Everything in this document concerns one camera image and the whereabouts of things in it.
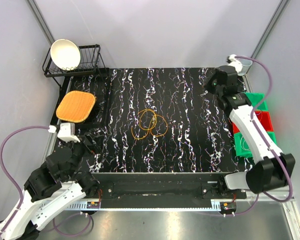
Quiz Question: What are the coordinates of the yellow cable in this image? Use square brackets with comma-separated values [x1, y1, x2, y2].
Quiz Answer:
[131, 108, 169, 140]

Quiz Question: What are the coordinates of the white cable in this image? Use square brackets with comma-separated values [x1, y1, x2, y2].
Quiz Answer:
[239, 136, 251, 151]

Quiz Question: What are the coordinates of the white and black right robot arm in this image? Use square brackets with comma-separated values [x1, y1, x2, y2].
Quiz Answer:
[205, 65, 296, 199]

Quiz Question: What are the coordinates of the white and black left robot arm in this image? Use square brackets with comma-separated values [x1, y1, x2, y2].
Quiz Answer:
[0, 138, 99, 240]

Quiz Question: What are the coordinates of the orange woven basket tray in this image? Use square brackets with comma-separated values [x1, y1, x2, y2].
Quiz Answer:
[56, 90, 97, 123]

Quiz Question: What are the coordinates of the black tray under basket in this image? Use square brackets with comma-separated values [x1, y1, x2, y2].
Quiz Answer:
[56, 73, 112, 130]

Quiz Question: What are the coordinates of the black marbled mat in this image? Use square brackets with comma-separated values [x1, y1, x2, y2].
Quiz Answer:
[75, 67, 252, 173]

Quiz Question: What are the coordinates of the white bowl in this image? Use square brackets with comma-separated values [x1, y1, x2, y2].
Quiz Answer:
[50, 39, 81, 71]

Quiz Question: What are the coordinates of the green bin near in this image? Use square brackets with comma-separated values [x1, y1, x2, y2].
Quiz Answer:
[233, 131, 277, 158]

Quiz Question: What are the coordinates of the green bin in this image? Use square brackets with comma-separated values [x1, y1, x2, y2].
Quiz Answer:
[233, 131, 277, 158]
[245, 92, 269, 112]

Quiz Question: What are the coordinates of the green bin far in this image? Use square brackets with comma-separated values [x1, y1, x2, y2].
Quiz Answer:
[245, 92, 269, 112]

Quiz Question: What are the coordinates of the white mug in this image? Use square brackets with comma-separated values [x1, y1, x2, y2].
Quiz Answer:
[238, 58, 253, 76]

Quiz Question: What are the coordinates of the red bin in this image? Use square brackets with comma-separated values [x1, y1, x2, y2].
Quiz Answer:
[232, 111, 275, 133]

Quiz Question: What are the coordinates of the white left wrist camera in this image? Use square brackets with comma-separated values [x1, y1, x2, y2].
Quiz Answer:
[48, 122, 81, 143]

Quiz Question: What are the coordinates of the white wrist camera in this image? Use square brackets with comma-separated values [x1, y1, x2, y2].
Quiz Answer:
[48, 122, 81, 143]
[227, 54, 244, 76]

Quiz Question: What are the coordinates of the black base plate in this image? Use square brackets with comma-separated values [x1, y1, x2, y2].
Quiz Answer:
[93, 172, 247, 212]

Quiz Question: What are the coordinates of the black wire dish rack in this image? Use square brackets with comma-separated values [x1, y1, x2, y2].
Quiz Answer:
[42, 44, 110, 88]

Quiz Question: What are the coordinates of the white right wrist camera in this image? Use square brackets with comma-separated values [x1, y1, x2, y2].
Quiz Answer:
[227, 54, 244, 76]

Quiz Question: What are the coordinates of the aluminium frame rail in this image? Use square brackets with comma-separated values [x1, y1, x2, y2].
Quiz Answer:
[13, 179, 300, 240]

